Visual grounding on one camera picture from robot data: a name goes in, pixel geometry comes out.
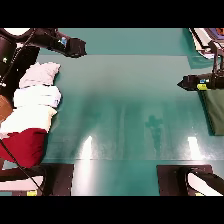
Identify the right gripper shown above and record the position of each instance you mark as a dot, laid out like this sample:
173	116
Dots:
199	82

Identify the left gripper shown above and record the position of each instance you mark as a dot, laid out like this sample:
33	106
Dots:
76	47

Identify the white garment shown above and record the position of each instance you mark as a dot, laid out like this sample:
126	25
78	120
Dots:
37	96

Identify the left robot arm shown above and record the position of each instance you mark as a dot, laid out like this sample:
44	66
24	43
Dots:
10	56

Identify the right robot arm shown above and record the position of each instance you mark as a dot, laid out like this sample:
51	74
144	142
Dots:
204	182

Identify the dark green garment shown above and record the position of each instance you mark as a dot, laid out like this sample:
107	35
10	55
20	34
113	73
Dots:
216	111

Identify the heap of clothes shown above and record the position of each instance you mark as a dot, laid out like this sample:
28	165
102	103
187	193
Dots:
204	40

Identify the pale pink garment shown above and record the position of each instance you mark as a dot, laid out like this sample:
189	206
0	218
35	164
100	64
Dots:
39	74

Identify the cream garment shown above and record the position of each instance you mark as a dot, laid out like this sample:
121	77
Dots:
29	118

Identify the red garment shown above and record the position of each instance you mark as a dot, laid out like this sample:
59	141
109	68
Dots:
23	146

